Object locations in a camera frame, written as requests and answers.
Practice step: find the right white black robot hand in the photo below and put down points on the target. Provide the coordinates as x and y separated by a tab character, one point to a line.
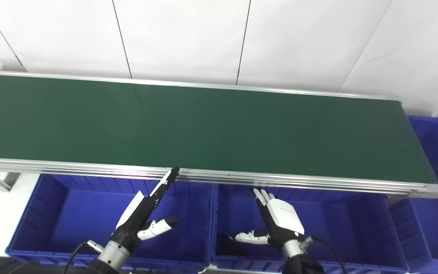
283	220

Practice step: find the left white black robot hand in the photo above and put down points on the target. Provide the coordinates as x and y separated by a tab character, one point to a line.
135	224

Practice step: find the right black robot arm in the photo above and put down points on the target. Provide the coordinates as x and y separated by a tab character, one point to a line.
299	264

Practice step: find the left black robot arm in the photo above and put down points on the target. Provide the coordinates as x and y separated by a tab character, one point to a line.
108	258

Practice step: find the green conveyor belt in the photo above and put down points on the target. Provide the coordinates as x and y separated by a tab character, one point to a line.
280	179
219	129

